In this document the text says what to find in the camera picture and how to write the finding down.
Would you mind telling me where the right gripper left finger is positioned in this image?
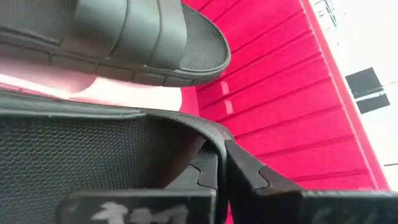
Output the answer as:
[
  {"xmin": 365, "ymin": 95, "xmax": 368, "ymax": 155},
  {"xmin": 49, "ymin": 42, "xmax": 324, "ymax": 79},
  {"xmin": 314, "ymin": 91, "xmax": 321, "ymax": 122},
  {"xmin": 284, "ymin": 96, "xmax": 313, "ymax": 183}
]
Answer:
[{"xmin": 166, "ymin": 149, "xmax": 219, "ymax": 190}]

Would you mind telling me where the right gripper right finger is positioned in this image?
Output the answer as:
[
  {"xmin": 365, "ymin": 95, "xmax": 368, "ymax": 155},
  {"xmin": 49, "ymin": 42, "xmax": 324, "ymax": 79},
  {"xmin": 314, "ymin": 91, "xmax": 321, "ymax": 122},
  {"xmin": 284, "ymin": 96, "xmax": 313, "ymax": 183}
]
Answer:
[{"xmin": 224, "ymin": 139, "xmax": 304, "ymax": 224}]

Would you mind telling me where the black rubber slide sandal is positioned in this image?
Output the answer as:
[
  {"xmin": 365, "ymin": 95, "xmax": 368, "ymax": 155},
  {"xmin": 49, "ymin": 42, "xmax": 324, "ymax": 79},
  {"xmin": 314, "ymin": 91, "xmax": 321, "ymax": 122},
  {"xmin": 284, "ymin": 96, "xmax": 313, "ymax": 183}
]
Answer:
[
  {"xmin": 0, "ymin": 88, "xmax": 236, "ymax": 224},
  {"xmin": 0, "ymin": 0, "xmax": 233, "ymax": 88}
]

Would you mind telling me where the red plastic bin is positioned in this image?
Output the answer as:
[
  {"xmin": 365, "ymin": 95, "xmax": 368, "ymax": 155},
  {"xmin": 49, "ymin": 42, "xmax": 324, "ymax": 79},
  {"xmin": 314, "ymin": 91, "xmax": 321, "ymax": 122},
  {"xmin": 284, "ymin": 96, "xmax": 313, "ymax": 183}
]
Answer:
[{"xmin": 178, "ymin": 0, "xmax": 391, "ymax": 224}]

